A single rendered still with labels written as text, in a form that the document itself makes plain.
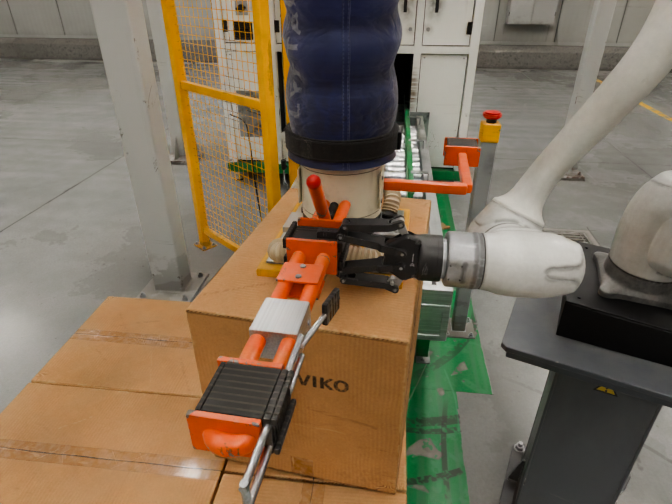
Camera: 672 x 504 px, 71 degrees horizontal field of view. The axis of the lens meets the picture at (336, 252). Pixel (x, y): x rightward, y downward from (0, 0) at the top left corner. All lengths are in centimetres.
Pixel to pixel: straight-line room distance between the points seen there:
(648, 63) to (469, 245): 34
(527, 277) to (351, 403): 39
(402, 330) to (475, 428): 121
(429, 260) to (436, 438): 126
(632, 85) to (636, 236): 46
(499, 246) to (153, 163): 189
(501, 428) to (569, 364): 89
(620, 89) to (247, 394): 65
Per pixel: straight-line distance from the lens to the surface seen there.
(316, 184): 72
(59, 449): 133
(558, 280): 77
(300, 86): 89
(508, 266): 74
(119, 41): 231
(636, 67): 81
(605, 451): 151
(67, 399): 144
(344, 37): 84
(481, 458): 191
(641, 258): 121
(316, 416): 96
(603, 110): 83
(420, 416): 198
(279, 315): 61
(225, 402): 50
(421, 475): 182
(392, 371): 84
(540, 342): 120
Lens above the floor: 147
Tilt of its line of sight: 30 degrees down
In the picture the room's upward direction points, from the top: straight up
